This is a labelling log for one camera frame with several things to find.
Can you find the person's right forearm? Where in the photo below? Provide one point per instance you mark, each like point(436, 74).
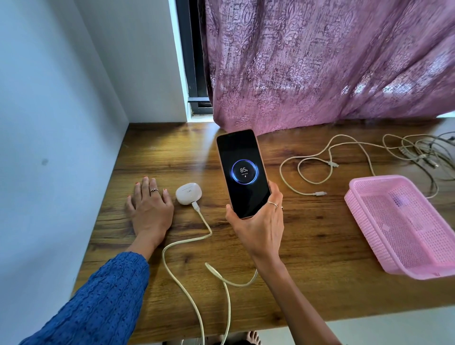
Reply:
point(298, 305)

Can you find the person's left thumb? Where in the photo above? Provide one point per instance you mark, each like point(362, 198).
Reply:
point(167, 199)

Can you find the person's left little finger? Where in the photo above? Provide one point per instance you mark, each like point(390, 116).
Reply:
point(129, 206)

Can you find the white earbud charging case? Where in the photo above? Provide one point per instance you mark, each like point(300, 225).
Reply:
point(187, 193)

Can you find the person's left middle finger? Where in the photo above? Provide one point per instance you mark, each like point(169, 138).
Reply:
point(145, 188)

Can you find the black smartphone with pink case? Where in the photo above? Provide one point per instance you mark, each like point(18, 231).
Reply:
point(243, 174)

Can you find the pink patterned curtain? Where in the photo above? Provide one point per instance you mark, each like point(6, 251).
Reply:
point(320, 60)

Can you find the blue knitted sleeve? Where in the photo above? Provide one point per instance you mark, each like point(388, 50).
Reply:
point(99, 302)

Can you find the person's left forearm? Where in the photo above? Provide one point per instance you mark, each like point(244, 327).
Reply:
point(142, 247)

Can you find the person's right thumb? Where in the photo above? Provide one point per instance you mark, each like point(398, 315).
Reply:
point(233, 218)

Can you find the person's foot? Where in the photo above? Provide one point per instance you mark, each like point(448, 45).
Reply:
point(250, 338)

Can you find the person's right hand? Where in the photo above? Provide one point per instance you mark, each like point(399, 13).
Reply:
point(261, 231)

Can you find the person's left hand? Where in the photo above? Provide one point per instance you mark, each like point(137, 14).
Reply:
point(151, 215)

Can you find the black window frame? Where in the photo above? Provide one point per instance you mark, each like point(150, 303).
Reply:
point(192, 53)

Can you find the pink plastic mesh basket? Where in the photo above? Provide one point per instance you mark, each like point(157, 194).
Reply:
point(401, 227)

